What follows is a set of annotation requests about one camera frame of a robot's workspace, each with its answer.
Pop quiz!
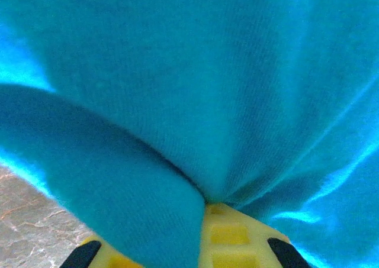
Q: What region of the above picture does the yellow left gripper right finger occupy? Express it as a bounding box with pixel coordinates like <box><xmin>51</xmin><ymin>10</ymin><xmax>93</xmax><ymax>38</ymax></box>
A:
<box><xmin>197</xmin><ymin>202</ymin><xmax>311</xmax><ymax>268</ymax></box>

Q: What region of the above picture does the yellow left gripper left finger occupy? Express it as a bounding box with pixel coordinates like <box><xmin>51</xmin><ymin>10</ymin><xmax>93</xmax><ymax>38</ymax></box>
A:
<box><xmin>60</xmin><ymin>235</ymin><xmax>140</xmax><ymax>268</ymax></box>

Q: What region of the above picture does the blue t-shirt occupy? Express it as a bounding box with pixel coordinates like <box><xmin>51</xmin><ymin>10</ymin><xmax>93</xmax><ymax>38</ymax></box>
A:
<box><xmin>0</xmin><ymin>0</ymin><xmax>379</xmax><ymax>268</ymax></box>

